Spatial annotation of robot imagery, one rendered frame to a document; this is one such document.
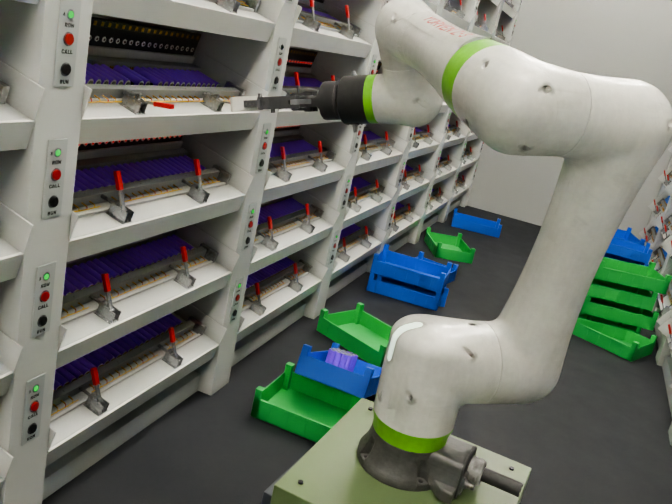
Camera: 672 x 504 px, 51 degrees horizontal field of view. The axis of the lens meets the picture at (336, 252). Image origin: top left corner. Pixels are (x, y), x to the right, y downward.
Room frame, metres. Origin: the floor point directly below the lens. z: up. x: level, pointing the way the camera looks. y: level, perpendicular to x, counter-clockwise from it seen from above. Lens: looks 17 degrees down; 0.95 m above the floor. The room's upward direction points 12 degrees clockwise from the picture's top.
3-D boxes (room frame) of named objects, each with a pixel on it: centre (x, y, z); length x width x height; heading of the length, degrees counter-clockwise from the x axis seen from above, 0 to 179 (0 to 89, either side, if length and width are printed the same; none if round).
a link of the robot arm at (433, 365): (1.00, -0.19, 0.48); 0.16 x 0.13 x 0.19; 111
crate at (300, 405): (1.64, -0.05, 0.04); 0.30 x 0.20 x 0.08; 72
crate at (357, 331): (2.20, -0.17, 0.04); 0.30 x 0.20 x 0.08; 48
